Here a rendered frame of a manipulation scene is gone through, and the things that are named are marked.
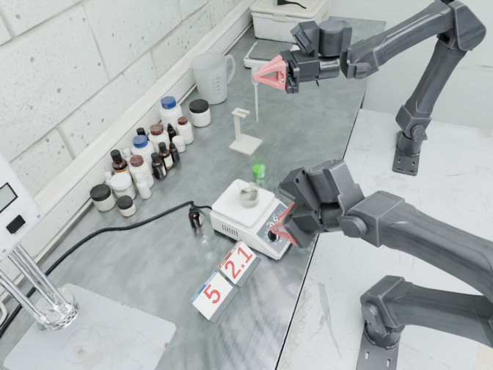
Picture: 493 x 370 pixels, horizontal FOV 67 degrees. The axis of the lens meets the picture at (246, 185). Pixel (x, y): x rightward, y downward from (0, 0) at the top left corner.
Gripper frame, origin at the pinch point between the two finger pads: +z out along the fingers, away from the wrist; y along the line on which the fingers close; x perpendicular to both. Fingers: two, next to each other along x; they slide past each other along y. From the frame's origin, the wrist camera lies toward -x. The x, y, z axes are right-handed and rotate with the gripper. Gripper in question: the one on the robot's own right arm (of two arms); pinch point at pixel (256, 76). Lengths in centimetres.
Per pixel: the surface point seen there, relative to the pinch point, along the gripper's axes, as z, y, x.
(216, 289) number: 17, 37, 30
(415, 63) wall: -96, -86, 54
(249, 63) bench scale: -7, -65, 30
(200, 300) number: 20, 39, 29
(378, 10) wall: -76, -98, 29
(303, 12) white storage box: -34, -81, 18
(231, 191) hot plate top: 10.0, 14.1, 23.2
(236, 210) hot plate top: 9.5, 20.4, 23.2
